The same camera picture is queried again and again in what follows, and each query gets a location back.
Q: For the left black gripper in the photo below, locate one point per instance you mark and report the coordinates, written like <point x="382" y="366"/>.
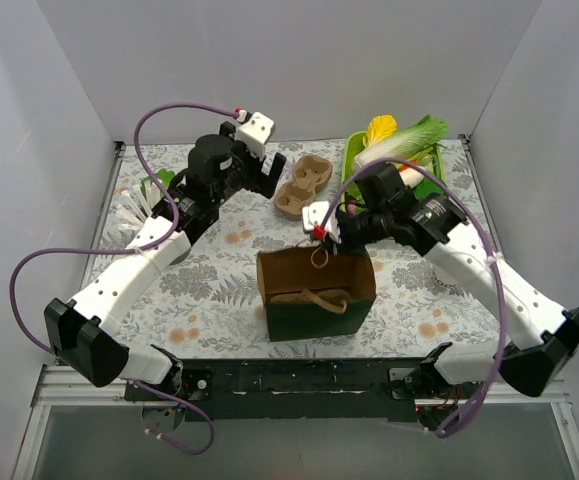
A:
<point x="257" y="171"/>

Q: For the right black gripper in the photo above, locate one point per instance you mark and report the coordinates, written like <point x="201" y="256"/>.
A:
<point x="344" y="232"/>

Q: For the brown green paper bag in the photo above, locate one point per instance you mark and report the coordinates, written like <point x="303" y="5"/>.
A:
<point x="297" y="268"/>

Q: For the brown pulp cup carrier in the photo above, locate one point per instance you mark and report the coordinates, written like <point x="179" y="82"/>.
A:
<point x="332" y="300"/>

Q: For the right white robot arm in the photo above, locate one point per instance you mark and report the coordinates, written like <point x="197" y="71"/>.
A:
<point x="537" y="336"/>

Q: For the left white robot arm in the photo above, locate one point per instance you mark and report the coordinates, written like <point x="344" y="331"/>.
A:
<point x="82" y="331"/>

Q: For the green plastic basket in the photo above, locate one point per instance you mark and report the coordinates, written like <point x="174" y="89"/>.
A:
<point x="354" y="146"/>

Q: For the white radish toy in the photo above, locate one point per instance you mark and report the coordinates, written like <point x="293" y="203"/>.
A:
<point x="411" y="177"/>

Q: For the yellow leafy vegetable toy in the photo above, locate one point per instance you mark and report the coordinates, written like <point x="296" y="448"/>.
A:
<point x="380" y="128"/>

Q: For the large napa cabbage toy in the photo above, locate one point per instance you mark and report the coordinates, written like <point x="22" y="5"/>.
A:
<point x="411" y="143"/>

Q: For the small bok choy toy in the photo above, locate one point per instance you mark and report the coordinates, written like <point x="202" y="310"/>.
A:
<point x="163" y="175"/>

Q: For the grey straw holder cup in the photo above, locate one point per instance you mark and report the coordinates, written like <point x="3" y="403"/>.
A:
<point x="180" y="258"/>

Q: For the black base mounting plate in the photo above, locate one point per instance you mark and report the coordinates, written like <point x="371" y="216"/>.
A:
<point x="229" y="389"/>

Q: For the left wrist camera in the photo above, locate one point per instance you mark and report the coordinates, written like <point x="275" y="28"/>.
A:
<point x="255" y="133"/>

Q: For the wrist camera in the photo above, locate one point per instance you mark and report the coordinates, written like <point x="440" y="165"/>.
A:
<point x="317" y="225"/>
<point x="255" y="133"/>

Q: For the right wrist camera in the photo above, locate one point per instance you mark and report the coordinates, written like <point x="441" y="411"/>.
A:
<point x="317" y="225"/>

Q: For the aluminium frame rail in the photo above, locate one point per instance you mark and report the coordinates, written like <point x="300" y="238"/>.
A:
<point x="78" y="431"/>

